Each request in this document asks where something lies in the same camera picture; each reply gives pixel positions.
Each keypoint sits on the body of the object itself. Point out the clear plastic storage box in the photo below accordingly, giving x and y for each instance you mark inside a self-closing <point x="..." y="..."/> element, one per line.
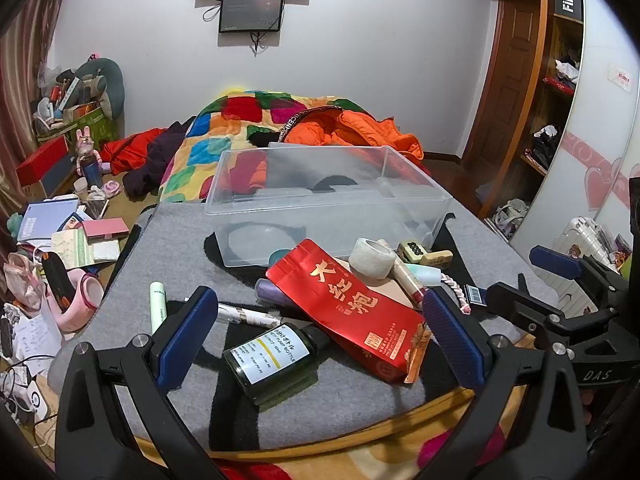
<point x="325" y="200"/>

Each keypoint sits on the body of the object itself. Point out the dark green pump bottle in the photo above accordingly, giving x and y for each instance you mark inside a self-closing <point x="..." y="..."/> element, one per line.
<point x="295" y="375"/>

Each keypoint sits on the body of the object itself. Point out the wooden shelf unit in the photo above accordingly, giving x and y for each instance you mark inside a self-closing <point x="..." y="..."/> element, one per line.
<point x="555" y="105"/>

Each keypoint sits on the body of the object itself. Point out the green white booklet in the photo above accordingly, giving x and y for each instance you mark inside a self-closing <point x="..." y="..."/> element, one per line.
<point x="72" y="250"/>

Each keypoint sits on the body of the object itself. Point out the beige tube with red band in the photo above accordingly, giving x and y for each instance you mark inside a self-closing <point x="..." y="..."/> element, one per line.
<point x="407" y="280"/>

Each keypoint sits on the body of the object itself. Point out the pink rabbit toy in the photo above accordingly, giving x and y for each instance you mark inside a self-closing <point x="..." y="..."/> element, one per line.
<point x="87" y="152"/>

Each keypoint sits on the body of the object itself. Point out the red foil tea packet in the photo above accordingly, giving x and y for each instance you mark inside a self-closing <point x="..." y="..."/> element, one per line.
<point x="350" y="310"/>

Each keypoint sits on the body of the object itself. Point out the white notepad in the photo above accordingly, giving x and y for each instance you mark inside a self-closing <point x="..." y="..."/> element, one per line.
<point x="106" y="250"/>

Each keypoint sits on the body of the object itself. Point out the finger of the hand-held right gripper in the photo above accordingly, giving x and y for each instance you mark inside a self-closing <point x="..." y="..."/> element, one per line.
<point x="555" y="262"/>
<point x="520" y="305"/>

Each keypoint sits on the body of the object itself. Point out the small black barcode box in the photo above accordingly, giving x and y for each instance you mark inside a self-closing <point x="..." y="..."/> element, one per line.
<point x="475" y="295"/>

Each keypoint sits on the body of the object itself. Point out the green paper bag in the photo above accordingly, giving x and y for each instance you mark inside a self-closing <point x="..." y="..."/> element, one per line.
<point x="100" y="127"/>

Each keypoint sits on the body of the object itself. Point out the teal tape roll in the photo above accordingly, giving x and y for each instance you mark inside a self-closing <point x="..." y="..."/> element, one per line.
<point x="276" y="258"/>

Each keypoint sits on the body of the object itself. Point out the purple cosmetic bottle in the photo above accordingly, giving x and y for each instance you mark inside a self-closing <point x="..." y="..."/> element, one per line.
<point x="270" y="291"/>

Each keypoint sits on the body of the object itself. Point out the white wardrobe door with hearts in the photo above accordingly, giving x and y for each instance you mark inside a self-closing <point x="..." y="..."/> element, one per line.
<point x="590" y="125"/>

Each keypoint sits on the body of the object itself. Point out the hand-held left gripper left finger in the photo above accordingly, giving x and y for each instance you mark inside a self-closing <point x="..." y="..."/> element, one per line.
<point x="182" y="340"/>

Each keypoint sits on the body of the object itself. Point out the crumpled pink bag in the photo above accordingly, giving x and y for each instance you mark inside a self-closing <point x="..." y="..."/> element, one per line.
<point x="22" y="280"/>

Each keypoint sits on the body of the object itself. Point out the pale mint small bottle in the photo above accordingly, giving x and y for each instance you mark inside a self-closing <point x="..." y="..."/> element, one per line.
<point x="425" y="274"/>

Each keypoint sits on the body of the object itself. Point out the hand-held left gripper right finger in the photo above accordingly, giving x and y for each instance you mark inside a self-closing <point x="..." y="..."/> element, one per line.
<point x="450" y="335"/>

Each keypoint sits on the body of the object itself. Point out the striped curtain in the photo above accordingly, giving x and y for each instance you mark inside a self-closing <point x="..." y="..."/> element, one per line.
<point x="20" y="60"/>

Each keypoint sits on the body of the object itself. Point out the red box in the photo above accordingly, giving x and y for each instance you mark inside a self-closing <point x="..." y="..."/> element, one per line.
<point x="42" y="160"/>

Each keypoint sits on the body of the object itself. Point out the small wall screen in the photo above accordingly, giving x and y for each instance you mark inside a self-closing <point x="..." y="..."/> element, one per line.
<point x="250" y="12"/>

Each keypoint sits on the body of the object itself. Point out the black tool with orange marks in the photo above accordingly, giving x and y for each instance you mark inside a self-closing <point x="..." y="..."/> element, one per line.
<point x="57" y="280"/>

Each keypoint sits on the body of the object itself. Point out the black bag on shelf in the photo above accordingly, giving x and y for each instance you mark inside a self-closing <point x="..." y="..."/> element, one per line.
<point x="544" y="150"/>

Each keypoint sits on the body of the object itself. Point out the pink round tape dispenser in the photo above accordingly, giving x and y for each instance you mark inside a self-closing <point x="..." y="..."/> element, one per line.
<point x="80" y="310"/>

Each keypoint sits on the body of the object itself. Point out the white gauze tape roll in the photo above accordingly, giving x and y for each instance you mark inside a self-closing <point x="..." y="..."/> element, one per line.
<point x="367" y="260"/>

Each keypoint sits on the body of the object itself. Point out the orange down jacket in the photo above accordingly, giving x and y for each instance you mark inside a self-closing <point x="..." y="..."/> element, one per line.
<point x="360" y="132"/>

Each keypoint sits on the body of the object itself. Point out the flat pink case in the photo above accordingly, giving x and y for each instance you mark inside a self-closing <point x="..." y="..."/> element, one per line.
<point x="105" y="228"/>

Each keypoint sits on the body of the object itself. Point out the white pen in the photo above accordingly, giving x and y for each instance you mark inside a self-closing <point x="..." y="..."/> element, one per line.
<point x="250" y="316"/>

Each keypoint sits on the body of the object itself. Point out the dark purple garment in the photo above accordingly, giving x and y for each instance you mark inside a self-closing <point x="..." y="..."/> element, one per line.
<point x="150" y="165"/>

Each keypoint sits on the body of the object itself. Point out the colourful patchwork blanket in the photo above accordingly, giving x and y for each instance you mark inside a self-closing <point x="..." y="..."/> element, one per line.
<point x="210" y="135"/>

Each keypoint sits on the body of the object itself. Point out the wooden door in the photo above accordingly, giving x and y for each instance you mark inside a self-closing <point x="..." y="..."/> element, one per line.
<point x="510" y="75"/>

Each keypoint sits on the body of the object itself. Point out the red garment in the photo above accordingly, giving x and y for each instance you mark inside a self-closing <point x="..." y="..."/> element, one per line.
<point x="125" y="150"/>

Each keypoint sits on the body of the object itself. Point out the grey neck pillow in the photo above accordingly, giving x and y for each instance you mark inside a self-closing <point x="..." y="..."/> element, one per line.
<point x="112" y="80"/>

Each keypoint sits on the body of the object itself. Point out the light green tube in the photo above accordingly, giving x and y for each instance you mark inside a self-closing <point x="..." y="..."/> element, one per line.
<point x="157" y="305"/>

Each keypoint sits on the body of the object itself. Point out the grey white bag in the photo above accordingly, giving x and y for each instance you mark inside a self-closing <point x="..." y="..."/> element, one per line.
<point x="510" y="215"/>

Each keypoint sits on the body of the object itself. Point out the blue notebook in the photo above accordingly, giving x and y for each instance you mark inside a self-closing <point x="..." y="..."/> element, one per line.
<point x="45" y="220"/>

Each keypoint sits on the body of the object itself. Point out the white handwritten paper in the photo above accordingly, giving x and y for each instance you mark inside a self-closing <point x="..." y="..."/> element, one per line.
<point x="35" y="340"/>

